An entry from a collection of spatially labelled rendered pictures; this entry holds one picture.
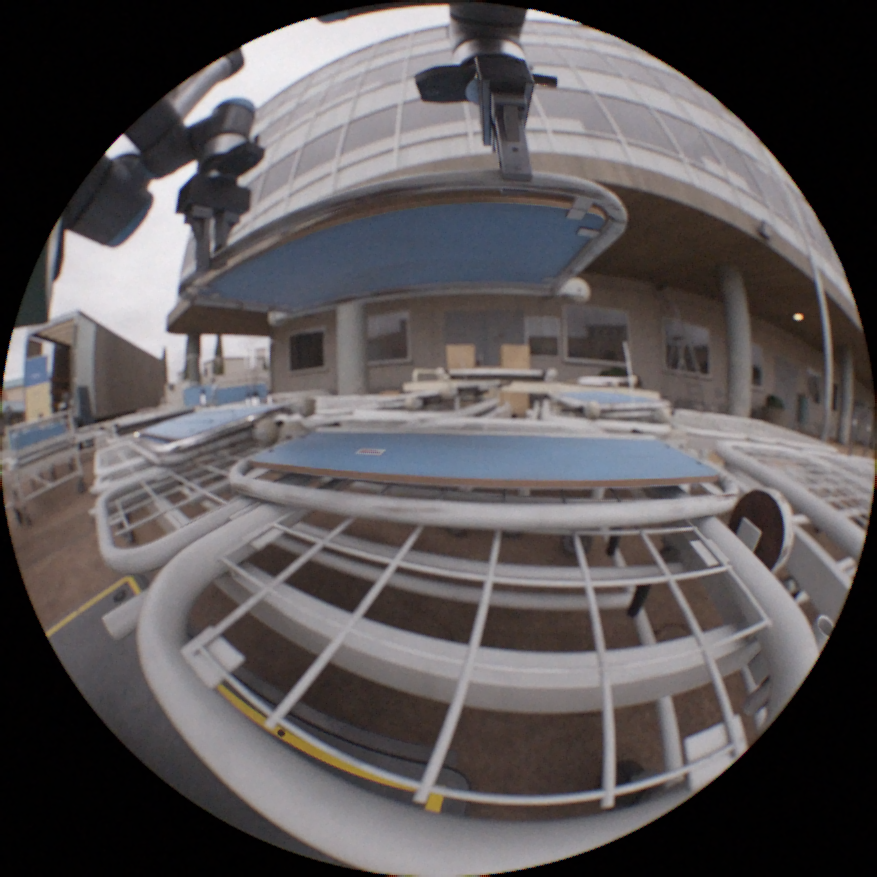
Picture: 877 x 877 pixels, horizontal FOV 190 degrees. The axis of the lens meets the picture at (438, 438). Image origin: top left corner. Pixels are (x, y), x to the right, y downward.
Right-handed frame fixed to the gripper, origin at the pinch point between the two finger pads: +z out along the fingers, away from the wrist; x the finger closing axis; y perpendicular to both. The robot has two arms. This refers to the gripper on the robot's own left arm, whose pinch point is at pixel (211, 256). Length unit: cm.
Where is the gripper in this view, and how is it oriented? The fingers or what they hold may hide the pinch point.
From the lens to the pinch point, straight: 48.4
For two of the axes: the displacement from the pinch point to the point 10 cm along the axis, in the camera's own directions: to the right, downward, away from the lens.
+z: 0.5, 9.0, 4.3
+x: -1.5, 4.4, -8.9
